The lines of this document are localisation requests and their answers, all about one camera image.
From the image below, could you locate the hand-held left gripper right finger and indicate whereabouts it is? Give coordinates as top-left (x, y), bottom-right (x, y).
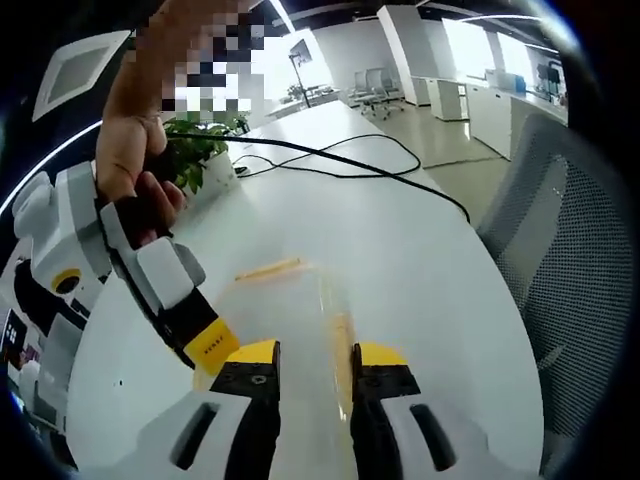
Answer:
top-left (349, 342), bottom-right (496, 480)

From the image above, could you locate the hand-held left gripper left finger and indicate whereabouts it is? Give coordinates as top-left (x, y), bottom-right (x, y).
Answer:
top-left (127, 338), bottom-right (282, 480)

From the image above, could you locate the clear plastic bag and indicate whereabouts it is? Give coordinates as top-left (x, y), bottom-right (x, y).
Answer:
top-left (194, 256), bottom-right (357, 426)

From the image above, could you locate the person's right hand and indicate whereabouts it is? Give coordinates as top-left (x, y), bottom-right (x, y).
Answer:
top-left (94, 113), bottom-right (187, 247)

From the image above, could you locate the long curved ceiling light strip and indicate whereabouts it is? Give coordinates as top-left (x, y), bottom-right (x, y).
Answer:
top-left (0, 119), bottom-right (104, 211)

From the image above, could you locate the green plant in white pot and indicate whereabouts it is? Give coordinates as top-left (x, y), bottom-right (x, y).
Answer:
top-left (162, 113), bottom-right (251, 201)

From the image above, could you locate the white ceiling air conditioner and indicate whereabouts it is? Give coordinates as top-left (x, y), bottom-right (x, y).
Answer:
top-left (32, 30), bottom-right (132, 124)

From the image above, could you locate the grey mesh office chair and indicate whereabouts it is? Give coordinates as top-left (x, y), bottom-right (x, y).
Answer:
top-left (477, 112), bottom-right (640, 461)

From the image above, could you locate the black monitor on pole stand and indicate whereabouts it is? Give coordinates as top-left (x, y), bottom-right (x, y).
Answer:
top-left (288, 38), bottom-right (314, 109)

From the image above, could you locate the grey background office chair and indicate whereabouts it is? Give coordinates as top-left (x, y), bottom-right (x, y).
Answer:
top-left (351, 69), bottom-right (374, 109)
top-left (368, 67), bottom-right (406, 121)

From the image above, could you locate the white counter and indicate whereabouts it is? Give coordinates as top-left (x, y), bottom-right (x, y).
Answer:
top-left (469, 84), bottom-right (526, 162)

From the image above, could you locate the white cabinet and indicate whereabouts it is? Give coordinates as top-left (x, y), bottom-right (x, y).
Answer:
top-left (433, 78), bottom-right (471, 121)

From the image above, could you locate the thick black gripper cable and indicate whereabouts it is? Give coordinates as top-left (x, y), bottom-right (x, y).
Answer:
top-left (164, 130), bottom-right (472, 224)

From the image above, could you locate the thin black table cable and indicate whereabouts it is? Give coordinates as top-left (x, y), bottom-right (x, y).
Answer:
top-left (232, 134), bottom-right (422, 177)

